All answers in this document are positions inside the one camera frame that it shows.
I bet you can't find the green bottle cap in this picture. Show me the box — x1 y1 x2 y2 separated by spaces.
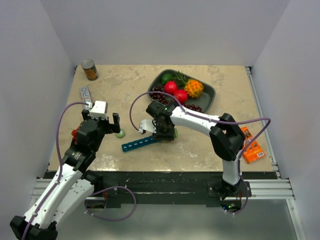
115 128 126 139

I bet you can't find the teal weekly pill organizer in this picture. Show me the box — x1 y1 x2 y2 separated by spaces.
121 136 159 153

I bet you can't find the green pill bottle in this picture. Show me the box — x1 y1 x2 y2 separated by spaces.
174 128 178 139

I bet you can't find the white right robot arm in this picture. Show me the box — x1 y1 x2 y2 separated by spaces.
139 101 245 199

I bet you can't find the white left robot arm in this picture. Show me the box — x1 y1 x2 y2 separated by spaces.
10 109 121 240

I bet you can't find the silver toothpaste box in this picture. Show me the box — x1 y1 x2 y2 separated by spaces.
80 86 93 110

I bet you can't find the red cherry bunch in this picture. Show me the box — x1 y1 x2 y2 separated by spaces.
71 127 80 143

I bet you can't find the dark red grape bunch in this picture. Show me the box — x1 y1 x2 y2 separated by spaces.
149 86 203 113

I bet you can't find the red apple front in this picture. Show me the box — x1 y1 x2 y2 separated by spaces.
173 89 189 104

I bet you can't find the red apple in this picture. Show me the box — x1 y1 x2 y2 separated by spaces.
173 89 189 104
164 81 178 95

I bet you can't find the red apple back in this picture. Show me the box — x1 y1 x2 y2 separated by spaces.
164 81 178 95

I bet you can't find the tin can with fruit label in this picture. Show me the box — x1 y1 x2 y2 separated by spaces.
81 59 99 81

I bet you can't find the orange spiky fruit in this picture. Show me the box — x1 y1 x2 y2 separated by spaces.
183 78 204 99

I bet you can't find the green lime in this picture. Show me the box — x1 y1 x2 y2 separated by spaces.
161 73 173 85

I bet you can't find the orange medicine box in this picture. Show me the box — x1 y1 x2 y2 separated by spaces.
241 126 266 164

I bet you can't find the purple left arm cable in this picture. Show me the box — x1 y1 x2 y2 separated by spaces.
21 101 138 240

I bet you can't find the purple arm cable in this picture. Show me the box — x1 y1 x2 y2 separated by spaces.
21 101 138 240
129 91 272 216

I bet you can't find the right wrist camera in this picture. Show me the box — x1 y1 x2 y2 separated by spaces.
138 119 156 134

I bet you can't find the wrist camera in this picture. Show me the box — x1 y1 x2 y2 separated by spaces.
138 119 156 134
86 100 108 120

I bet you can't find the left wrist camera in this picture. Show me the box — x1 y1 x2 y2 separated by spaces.
86 100 108 120

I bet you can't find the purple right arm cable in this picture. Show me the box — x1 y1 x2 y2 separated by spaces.
129 91 272 216

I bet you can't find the aluminium frame rail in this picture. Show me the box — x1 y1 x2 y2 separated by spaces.
31 179 295 200

